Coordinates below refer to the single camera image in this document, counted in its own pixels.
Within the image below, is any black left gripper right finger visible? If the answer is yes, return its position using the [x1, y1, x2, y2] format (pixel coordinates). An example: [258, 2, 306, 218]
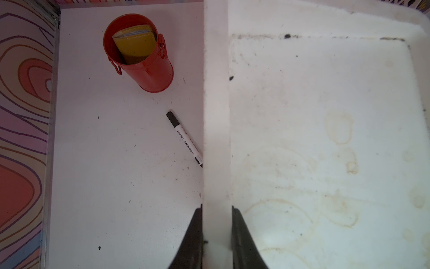
[231, 207, 268, 269]

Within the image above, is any white plastic drawer cabinet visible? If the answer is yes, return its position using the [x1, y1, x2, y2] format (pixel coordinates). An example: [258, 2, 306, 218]
[203, 1, 430, 269]

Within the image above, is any red metal bucket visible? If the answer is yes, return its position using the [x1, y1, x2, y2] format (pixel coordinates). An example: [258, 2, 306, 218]
[103, 13, 174, 93]

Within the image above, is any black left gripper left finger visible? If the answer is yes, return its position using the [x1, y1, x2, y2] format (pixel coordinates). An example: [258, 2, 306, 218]
[168, 207, 203, 269]

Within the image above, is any black white marker pen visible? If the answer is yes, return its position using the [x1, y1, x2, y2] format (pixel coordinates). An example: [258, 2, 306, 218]
[166, 111, 203, 168]

